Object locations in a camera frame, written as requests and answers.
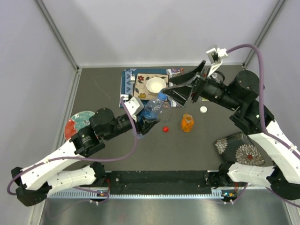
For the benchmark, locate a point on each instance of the blue cap water bottle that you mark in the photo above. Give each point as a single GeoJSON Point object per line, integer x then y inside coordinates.
{"type": "Point", "coordinates": [153, 109]}

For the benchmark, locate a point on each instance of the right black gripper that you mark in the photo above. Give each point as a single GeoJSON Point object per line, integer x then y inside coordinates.
{"type": "Point", "coordinates": [182, 93]}

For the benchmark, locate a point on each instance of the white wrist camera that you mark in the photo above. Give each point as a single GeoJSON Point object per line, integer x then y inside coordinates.
{"type": "Point", "coordinates": [216, 56]}
{"type": "Point", "coordinates": [133, 104]}

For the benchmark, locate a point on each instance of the large clear juice bottle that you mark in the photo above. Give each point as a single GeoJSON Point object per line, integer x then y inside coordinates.
{"type": "Point", "coordinates": [217, 77]}

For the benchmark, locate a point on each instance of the square floral beige plate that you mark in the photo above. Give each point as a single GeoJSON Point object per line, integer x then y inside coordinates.
{"type": "Point", "coordinates": [140, 87]}

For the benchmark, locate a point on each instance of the orange juice bottle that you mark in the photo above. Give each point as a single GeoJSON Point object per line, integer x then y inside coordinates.
{"type": "Point", "coordinates": [187, 123]}

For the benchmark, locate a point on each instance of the red cap clear bottle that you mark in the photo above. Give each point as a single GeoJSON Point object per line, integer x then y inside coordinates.
{"type": "Point", "coordinates": [167, 113]}

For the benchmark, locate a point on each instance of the black floral square plate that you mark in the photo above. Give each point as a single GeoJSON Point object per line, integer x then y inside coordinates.
{"type": "Point", "coordinates": [239, 148]}

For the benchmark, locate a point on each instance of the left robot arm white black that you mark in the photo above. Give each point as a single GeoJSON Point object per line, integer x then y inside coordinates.
{"type": "Point", "coordinates": [48, 176]}

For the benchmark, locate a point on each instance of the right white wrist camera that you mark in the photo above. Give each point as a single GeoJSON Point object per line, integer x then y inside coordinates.
{"type": "Point", "coordinates": [216, 56]}

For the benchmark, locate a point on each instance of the white ceramic bowl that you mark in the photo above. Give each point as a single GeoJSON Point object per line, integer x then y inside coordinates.
{"type": "Point", "coordinates": [155, 85]}

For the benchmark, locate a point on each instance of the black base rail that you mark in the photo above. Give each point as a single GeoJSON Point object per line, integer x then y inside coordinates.
{"type": "Point", "coordinates": [158, 182]}

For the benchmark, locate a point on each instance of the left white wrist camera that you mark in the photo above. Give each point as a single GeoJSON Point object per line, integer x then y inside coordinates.
{"type": "Point", "coordinates": [133, 104]}

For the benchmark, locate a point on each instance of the round red teal plate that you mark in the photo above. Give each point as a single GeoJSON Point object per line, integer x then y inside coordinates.
{"type": "Point", "coordinates": [77, 122]}

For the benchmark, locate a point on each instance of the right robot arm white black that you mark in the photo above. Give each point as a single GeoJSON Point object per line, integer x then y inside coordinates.
{"type": "Point", "coordinates": [255, 120]}

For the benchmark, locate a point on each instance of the blue patterned placemat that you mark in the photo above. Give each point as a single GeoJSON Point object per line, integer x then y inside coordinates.
{"type": "Point", "coordinates": [127, 86]}

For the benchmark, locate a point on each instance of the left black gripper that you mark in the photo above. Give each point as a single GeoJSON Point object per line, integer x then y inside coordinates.
{"type": "Point", "coordinates": [146, 125]}

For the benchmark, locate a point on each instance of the white bottle cap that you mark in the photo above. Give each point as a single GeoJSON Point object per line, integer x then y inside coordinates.
{"type": "Point", "coordinates": [203, 109]}

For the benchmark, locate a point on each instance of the grey cable duct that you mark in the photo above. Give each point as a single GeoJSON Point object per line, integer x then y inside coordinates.
{"type": "Point", "coordinates": [80, 194]}

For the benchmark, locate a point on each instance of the blue bottle cap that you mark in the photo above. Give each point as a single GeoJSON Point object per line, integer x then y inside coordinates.
{"type": "Point", "coordinates": [162, 96]}

